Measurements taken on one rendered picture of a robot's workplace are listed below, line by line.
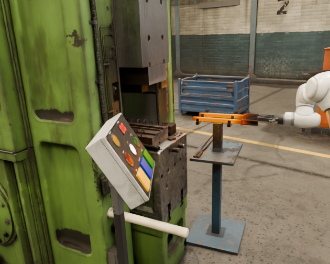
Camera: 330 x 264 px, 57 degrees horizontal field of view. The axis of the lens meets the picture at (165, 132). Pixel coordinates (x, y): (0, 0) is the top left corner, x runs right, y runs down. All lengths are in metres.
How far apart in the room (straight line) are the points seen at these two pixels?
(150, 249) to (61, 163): 0.77
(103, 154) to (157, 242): 1.02
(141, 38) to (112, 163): 0.71
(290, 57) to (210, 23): 2.74
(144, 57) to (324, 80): 0.83
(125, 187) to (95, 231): 0.70
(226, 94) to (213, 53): 4.89
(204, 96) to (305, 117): 3.72
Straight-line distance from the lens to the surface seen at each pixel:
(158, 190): 1.74
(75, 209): 1.87
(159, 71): 1.70
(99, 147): 1.05
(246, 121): 2.00
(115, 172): 1.08
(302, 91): 2.12
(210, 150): 2.23
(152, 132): 1.73
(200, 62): 10.54
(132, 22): 1.56
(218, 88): 5.53
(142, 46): 1.55
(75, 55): 1.45
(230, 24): 10.01
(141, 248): 2.06
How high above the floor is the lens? 1.52
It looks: 18 degrees down
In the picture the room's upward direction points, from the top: 2 degrees counter-clockwise
